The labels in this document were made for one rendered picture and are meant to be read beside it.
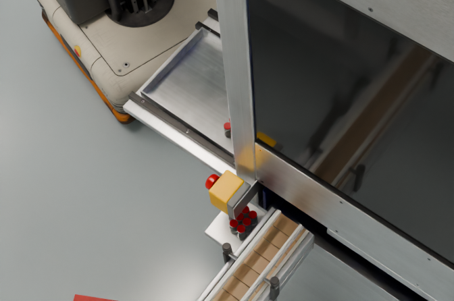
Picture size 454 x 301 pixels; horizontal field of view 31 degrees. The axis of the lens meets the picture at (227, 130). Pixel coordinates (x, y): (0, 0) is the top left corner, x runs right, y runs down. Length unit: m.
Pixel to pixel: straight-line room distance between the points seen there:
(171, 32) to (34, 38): 0.71
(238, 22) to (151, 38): 1.68
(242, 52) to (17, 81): 2.05
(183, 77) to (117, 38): 0.90
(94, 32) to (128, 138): 0.43
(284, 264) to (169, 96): 0.57
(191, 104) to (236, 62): 0.68
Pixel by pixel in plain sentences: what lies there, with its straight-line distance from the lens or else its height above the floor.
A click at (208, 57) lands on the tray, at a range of 2.22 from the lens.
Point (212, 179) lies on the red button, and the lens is 1.89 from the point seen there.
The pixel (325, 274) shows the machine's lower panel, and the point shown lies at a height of 0.71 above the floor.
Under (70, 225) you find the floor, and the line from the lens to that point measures 3.03.
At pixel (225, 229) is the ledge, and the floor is 0.88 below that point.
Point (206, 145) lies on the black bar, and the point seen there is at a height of 0.90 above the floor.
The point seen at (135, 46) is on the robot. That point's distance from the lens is 3.02.
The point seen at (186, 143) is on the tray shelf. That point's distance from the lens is 2.09.
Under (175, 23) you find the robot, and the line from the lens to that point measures 3.06.
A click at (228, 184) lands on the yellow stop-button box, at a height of 1.03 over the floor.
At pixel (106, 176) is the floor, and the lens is 3.08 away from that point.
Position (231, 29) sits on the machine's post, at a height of 1.58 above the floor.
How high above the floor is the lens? 2.71
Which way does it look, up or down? 61 degrees down
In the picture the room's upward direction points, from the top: 7 degrees counter-clockwise
